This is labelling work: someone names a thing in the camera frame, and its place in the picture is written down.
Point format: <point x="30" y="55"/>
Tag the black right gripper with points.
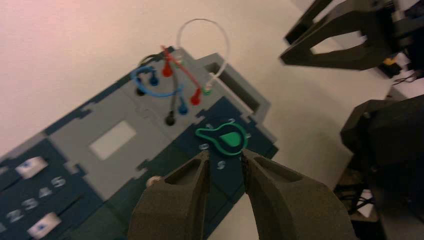
<point x="410" y="30"/>

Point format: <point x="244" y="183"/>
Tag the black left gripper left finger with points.
<point x="172" y="205"/>

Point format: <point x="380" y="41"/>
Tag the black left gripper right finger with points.
<point x="291" y="208"/>

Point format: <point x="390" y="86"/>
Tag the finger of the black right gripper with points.
<point x="304" y="21"/>

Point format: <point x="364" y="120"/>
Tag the small yellow object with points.
<point x="391" y="61"/>

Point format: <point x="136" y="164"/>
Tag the green rotary dial knob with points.
<point x="232" y="139"/>

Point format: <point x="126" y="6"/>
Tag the grey and teal task box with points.
<point x="82" y="132"/>

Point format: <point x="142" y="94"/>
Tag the white slider knob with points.
<point x="31" y="166"/>
<point x="43" y="226"/>

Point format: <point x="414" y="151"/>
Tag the silver toggle switch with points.
<point x="153" y="181"/>

